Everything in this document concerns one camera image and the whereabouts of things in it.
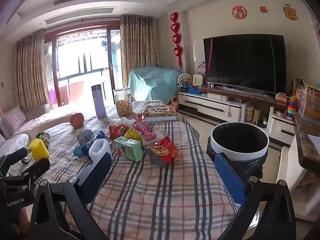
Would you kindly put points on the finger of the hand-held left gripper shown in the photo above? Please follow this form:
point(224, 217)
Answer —
point(37, 167)
point(16, 156)

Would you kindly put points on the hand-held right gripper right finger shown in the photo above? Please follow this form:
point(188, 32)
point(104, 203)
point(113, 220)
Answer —
point(228, 177)

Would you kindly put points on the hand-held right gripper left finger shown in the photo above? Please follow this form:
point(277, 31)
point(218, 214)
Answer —
point(98, 166)

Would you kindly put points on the white trash bin black liner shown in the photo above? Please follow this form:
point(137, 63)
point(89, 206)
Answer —
point(250, 152)

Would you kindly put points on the printed paper ball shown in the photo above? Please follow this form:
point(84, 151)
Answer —
point(85, 136)

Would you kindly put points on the orange snack wrapper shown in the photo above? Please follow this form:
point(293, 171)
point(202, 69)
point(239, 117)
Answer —
point(117, 131)

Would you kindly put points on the yellow snack packet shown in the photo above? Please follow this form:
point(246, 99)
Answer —
point(132, 133)

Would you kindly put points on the white foam fruit net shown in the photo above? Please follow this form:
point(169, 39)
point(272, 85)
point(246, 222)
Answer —
point(100, 147)

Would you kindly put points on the blue plastic packet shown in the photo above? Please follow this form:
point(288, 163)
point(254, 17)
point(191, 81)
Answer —
point(80, 151)

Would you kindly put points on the crumpled clear plastic wrapper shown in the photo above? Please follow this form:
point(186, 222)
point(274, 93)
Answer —
point(43, 137)

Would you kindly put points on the pink striped sofa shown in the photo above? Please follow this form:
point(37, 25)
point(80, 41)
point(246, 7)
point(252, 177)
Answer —
point(17, 122)

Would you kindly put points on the green drink carton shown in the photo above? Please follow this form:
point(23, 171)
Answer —
point(130, 148)

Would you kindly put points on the red apple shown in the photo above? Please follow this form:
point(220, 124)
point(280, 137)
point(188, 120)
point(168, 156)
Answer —
point(76, 120)

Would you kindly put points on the white crumpled plastic bag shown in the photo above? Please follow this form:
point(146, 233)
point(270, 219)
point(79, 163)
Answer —
point(126, 122)

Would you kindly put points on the pink toy package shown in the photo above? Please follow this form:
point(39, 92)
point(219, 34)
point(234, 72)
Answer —
point(145, 130)

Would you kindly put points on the plaid tablecloth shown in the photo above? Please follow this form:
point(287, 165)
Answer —
point(150, 200)

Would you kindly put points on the small red carton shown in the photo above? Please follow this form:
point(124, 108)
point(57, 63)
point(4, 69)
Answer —
point(140, 118)

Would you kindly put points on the purple water bottle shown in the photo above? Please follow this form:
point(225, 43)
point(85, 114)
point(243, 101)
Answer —
point(99, 102)

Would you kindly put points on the red snack bag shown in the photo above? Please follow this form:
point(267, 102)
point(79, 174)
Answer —
point(162, 152)

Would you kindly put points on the wooden slatted toy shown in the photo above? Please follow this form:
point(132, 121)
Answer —
point(257, 117)

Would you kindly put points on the yellow stacked containers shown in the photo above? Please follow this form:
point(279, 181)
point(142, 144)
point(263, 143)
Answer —
point(249, 112)

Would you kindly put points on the white foam block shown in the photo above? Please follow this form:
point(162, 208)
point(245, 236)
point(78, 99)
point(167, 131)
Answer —
point(160, 133)

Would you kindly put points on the white television cabinet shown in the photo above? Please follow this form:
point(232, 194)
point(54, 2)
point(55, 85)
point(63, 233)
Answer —
point(205, 103)

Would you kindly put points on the children's book box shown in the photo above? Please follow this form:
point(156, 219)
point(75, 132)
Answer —
point(160, 112)

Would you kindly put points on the brown marble side counter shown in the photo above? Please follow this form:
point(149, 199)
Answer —
point(303, 140)

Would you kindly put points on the beige patterned curtain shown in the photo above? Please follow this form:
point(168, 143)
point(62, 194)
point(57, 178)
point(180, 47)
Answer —
point(32, 70)
point(137, 50)

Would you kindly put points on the white paper sheet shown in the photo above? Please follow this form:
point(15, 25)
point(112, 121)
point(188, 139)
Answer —
point(315, 143)

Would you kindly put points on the blue toy tray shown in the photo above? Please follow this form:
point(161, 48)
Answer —
point(194, 90)

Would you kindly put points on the teal cloth covered furniture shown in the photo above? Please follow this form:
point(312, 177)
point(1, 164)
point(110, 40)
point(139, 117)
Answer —
point(152, 82)

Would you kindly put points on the green toy cash register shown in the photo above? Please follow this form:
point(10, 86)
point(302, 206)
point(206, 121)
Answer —
point(198, 80)

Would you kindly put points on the toy ferris wheel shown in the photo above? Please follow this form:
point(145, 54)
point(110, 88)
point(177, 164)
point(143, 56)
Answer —
point(184, 81)

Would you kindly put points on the sliding glass door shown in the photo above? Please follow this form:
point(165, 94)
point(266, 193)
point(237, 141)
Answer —
point(80, 60)

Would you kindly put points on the colourful picture box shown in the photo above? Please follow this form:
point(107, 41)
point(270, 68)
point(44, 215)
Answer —
point(311, 102)

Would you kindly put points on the toy house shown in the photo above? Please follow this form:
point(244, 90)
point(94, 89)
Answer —
point(201, 68)

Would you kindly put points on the black flat television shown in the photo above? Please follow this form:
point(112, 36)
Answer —
point(245, 62)

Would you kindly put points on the pink stick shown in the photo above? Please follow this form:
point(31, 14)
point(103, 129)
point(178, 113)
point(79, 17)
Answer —
point(210, 60)

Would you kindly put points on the red heart hanging decoration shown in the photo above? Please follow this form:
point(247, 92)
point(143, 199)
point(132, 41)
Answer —
point(176, 38)

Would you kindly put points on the ceiling air vent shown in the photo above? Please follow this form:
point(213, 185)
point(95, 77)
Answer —
point(80, 15)

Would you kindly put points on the round red wall decal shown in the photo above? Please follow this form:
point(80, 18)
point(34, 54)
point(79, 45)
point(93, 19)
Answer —
point(239, 12)

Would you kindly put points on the small red wall decal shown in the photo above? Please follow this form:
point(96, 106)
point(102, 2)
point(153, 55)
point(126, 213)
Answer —
point(264, 9)

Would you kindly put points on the cartoon figure wall decal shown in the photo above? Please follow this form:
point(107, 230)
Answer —
point(290, 12)

